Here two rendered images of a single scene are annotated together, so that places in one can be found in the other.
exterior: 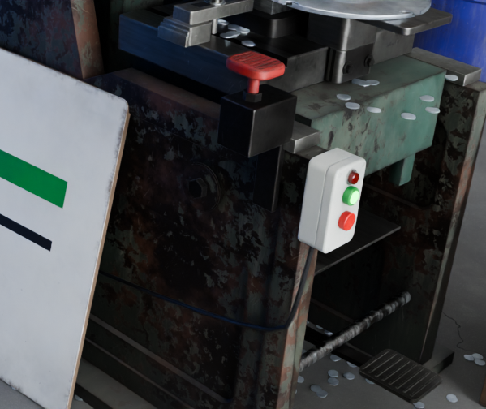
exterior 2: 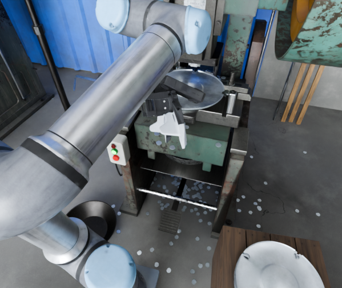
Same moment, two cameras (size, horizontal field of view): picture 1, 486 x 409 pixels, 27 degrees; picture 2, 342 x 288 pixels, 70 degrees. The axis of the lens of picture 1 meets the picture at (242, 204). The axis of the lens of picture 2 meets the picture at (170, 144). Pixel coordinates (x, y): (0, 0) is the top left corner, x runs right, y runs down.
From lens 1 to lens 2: 153 cm
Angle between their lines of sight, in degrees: 57
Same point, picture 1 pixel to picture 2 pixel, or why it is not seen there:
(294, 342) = (128, 182)
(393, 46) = (221, 120)
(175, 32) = not seen: hidden behind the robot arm
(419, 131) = (210, 156)
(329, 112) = (144, 125)
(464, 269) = (301, 230)
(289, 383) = (130, 191)
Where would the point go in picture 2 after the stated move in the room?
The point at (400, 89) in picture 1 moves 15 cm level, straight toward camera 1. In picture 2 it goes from (190, 135) to (153, 141)
